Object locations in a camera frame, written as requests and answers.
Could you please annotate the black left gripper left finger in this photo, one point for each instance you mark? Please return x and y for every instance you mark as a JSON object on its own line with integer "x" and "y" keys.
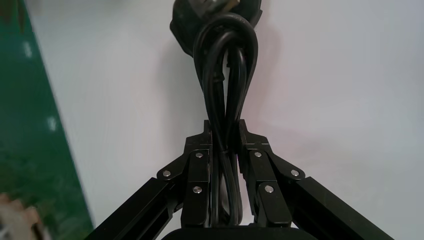
{"x": 197, "y": 172}

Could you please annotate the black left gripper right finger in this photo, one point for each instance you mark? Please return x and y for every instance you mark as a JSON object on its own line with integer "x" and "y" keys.
{"x": 265, "y": 172}

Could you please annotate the cardboard storage box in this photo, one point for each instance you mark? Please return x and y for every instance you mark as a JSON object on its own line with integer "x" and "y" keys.
{"x": 16, "y": 218}

